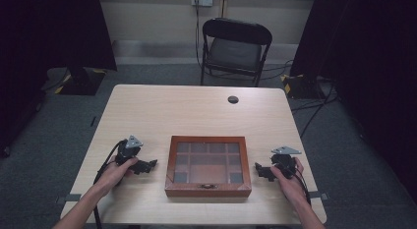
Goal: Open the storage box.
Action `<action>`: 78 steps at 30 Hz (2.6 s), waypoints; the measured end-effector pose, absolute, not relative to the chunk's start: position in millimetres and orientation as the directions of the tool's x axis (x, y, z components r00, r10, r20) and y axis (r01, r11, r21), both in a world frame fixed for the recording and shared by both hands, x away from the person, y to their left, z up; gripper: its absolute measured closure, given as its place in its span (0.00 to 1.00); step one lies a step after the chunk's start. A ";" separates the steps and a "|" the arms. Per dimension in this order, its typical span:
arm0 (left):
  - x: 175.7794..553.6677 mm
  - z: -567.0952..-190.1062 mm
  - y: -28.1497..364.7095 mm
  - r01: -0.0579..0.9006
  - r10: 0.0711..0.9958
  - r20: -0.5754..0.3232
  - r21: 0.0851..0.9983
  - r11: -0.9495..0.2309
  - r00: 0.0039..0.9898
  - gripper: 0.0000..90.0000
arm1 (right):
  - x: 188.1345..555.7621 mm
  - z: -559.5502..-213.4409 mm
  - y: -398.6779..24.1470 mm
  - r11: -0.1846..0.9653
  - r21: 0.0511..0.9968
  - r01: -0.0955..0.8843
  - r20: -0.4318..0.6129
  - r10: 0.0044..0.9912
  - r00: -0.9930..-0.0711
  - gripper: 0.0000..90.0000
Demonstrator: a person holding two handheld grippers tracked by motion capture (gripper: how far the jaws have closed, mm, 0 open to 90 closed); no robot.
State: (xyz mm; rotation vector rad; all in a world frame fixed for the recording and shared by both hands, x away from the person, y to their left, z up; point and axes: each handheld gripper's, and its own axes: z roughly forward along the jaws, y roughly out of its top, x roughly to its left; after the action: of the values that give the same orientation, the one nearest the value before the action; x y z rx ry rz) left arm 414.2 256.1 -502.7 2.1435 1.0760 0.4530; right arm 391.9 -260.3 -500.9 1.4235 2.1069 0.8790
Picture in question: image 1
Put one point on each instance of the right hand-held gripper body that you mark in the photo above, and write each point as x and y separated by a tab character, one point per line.
284	160

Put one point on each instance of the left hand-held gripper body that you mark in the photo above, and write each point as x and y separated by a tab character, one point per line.
127	152

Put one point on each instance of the wooden box with glass lid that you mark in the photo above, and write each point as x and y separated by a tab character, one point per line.
208	166

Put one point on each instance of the person's right hand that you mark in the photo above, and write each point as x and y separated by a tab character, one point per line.
291	188

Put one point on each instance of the person's left hand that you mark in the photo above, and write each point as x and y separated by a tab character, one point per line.
113	175

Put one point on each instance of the black stand base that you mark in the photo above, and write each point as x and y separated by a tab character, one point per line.
78	81
301	86

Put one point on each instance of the black folding chair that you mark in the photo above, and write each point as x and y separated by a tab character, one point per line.
235	52

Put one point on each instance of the dark curtain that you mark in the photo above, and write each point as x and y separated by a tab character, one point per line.
367	58

